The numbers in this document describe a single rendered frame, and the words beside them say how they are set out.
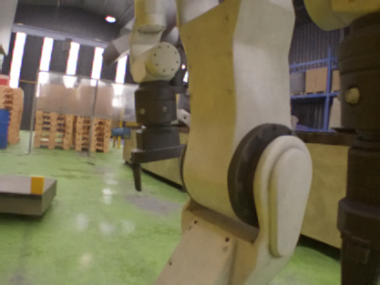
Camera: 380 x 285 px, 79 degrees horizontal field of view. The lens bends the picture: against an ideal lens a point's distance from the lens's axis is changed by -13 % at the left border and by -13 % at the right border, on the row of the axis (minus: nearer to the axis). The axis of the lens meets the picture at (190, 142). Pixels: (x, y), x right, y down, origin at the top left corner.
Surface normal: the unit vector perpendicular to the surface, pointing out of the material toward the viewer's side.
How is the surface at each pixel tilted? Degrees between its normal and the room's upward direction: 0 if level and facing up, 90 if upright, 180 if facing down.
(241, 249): 90
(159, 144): 90
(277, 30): 115
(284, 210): 90
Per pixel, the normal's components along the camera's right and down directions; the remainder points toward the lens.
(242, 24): 0.47, 0.48
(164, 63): 0.53, 0.07
